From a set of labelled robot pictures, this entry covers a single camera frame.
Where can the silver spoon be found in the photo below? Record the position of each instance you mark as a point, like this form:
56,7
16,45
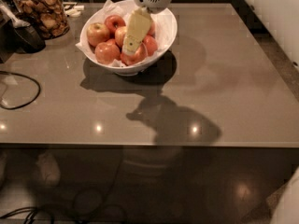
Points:
12,17

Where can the white sock foot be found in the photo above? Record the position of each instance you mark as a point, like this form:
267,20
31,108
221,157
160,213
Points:
49,169

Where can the yellow-red apple far left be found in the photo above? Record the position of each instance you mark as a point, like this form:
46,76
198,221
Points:
96,33

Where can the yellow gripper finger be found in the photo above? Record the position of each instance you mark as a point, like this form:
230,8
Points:
137,28

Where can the white ceramic bowl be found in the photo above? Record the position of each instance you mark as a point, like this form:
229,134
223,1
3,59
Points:
162,38

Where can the black round appliance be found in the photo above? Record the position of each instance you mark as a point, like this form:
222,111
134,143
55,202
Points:
27,37

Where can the white small items behind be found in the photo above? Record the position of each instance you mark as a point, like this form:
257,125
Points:
73,10

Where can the glass jar of chips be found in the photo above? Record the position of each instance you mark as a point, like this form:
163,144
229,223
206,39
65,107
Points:
48,16

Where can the small red apple hidden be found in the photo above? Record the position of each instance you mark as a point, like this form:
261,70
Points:
111,41

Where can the red apple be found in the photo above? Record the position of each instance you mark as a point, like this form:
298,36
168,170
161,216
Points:
113,22
107,53
151,30
140,54
120,35
151,44

